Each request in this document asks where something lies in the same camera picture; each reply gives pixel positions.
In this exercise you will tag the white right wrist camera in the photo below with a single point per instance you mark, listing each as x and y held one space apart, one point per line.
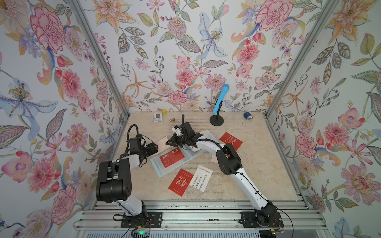
177 130

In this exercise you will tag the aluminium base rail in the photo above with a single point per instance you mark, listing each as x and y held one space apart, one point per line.
207 215

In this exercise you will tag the red money card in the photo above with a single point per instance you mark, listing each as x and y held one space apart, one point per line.
229 139

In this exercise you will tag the aluminium corner post left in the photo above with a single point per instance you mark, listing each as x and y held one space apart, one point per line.
90 36

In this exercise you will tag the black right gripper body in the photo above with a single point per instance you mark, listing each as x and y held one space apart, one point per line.
182 139

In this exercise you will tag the red card gold characters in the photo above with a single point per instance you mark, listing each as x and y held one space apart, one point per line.
171 157

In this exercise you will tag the aluminium corner post right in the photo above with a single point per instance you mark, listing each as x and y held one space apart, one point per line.
318 26

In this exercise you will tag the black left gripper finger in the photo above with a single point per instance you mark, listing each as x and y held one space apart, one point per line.
147 154
152 147

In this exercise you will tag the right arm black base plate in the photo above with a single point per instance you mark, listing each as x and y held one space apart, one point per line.
256 220

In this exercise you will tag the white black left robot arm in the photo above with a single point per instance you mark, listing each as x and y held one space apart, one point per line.
114 181

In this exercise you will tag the aluminium corner post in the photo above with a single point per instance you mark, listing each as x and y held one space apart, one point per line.
318 26
90 36

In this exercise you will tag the cream card red top band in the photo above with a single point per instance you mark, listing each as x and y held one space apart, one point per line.
214 159

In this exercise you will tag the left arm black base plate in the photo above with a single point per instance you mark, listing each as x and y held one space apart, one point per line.
143 220

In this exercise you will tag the white playing card box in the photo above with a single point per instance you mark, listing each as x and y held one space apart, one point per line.
157 117

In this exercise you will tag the white card black text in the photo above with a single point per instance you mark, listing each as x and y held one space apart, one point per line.
201 178

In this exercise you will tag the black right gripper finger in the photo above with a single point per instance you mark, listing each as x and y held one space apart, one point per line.
172 142
196 136

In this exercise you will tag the small blue cylinder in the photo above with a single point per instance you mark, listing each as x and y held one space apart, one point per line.
248 116

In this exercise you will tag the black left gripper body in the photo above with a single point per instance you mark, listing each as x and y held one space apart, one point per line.
142 150

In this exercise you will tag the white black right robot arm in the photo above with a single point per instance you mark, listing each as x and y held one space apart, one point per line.
265 214

